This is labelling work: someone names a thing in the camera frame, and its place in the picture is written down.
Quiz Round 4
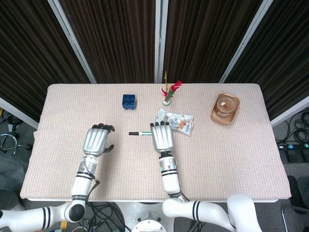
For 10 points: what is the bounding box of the silver aluminium partition post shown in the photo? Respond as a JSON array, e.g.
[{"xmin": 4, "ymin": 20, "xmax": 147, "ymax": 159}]
[
  {"xmin": 47, "ymin": 0, "xmax": 97, "ymax": 84},
  {"xmin": 219, "ymin": 0, "xmax": 275, "ymax": 84},
  {"xmin": 154, "ymin": 0, "xmax": 169, "ymax": 84}
]

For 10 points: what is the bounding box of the black cable bundle by wall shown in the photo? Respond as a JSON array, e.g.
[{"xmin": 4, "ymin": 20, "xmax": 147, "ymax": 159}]
[{"xmin": 283, "ymin": 110, "xmax": 309, "ymax": 143}]

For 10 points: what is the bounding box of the chrome stool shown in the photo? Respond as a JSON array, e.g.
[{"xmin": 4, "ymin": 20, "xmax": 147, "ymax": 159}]
[{"xmin": 0, "ymin": 133, "xmax": 33, "ymax": 157}]

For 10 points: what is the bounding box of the silver aluminium partition rail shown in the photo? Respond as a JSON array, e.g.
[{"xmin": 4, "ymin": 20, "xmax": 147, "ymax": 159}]
[
  {"xmin": 270, "ymin": 95, "xmax": 309, "ymax": 128},
  {"xmin": 0, "ymin": 96, "xmax": 39, "ymax": 129}
]

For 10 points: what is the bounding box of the black cable bundle under table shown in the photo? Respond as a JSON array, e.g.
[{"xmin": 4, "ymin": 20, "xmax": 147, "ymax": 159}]
[{"xmin": 83, "ymin": 202, "xmax": 126, "ymax": 232}]

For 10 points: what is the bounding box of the black power strip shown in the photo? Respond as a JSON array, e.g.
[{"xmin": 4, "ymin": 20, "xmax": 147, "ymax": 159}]
[{"xmin": 276, "ymin": 142, "xmax": 309, "ymax": 151}]

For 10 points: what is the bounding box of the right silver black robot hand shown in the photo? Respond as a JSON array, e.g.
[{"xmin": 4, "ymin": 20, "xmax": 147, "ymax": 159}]
[{"xmin": 149, "ymin": 121, "xmax": 175, "ymax": 153}]

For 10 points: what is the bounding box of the small vase with red flowers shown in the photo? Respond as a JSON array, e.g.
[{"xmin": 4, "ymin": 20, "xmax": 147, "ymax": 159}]
[{"xmin": 161, "ymin": 71, "xmax": 183, "ymax": 107}]

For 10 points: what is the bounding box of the person in grey clothes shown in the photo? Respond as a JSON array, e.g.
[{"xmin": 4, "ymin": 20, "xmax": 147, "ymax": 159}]
[{"xmin": 0, "ymin": 151, "xmax": 29, "ymax": 211}]

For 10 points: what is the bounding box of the dark ribbed partition panel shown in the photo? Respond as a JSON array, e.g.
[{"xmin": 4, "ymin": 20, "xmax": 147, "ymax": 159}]
[
  {"xmin": 164, "ymin": 0, "xmax": 263, "ymax": 84},
  {"xmin": 59, "ymin": 0, "xmax": 156, "ymax": 84},
  {"xmin": 225, "ymin": 0, "xmax": 309, "ymax": 120},
  {"xmin": 0, "ymin": 0, "xmax": 91, "ymax": 121}
]

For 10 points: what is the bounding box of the blue plastic building block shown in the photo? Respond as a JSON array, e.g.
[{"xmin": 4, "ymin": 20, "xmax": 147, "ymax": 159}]
[{"xmin": 121, "ymin": 94, "xmax": 138, "ymax": 111}]

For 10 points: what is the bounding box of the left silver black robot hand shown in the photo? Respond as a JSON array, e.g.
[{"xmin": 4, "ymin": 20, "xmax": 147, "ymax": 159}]
[{"xmin": 83, "ymin": 123, "xmax": 115, "ymax": 157}]

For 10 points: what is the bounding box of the silver snack bag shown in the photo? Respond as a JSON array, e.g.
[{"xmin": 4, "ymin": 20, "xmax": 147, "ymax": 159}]
[{"xmin": 155, "ymin": 107, "xmax": 195, "ymax": 136}]

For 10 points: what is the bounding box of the black office chair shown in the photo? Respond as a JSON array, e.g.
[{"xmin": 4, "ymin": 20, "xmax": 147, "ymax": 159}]
[{"xmin": 281, "ymin": 175, "xmax": 309, "ymax": 228}]

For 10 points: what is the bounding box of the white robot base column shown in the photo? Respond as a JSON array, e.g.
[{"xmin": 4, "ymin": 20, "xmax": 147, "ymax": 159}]
[{"xmin": 115, "ymin": 202, "xmax": 169, "ymax": 232}]

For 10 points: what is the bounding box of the clear glass jar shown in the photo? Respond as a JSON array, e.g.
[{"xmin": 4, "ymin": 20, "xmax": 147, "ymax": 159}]
[{"xmin": 216, "ymin": 96, "xmax": 238, "ymax": 117}]

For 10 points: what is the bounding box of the brown wooden tray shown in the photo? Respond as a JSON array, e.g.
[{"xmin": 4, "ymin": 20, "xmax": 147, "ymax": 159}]
[{"xmin": 210, "ymin": 93, "xmax": 241, "ymax": 126}]

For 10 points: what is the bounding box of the beige woven tablecloth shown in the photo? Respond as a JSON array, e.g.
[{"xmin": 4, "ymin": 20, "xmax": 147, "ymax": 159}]
[{"xmin": 20, "ymin": 83, "xmax": 292, "ymax": 203}]

